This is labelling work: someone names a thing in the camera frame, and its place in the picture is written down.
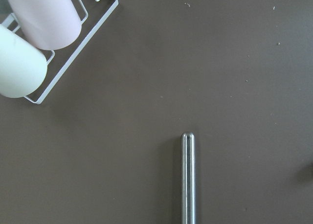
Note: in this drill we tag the white upside-down cup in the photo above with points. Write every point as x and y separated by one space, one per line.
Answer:
23 68

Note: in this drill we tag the steel muddler black tip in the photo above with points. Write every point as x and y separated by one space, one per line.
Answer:
188 179

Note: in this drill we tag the white wire cup rack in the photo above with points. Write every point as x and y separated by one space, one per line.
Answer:
58 61

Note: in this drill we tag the pink upside-down cup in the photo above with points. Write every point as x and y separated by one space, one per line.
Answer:
48 24

